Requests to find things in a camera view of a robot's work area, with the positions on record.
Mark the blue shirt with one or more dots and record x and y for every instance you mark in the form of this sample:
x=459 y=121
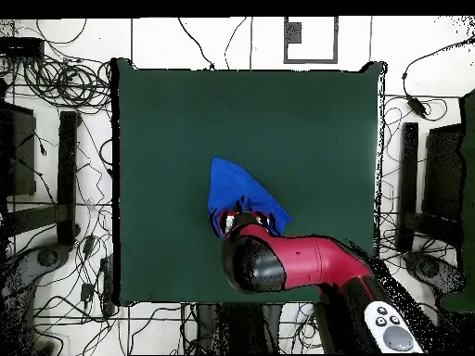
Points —
x=233 y=181

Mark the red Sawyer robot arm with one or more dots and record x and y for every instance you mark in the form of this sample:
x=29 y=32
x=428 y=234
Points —
x=308 y=259

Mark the dark green table cloth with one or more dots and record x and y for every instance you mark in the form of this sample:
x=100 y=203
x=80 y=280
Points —
x=167 y=148

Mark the black power strip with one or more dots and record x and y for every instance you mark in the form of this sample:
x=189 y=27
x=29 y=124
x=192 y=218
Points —
x=107 y=285

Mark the small black adapter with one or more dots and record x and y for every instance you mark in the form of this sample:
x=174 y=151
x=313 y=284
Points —
x=87 y=293

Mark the long black stand bar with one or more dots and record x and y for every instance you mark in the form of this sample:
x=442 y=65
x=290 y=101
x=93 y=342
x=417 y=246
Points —
x=408 y=185
x=66 y=178

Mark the grey stand foot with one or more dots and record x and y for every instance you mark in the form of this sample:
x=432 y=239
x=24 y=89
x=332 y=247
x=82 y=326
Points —
x=430 y=269
x=22 y=274

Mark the black cabinet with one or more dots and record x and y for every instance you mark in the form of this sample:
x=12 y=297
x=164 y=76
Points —
x=22 y=155
x=443 y=174

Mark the black power adapter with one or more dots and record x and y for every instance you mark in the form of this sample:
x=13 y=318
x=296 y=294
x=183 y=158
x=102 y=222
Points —
x=415 y=105

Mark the black electronics box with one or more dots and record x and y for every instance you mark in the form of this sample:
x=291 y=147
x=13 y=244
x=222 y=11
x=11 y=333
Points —
x=20 y=47

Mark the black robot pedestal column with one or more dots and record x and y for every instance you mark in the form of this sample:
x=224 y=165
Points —
x=237 y=330

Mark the grey square floor frame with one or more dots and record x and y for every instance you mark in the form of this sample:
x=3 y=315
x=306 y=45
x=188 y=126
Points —
x=293 y=33

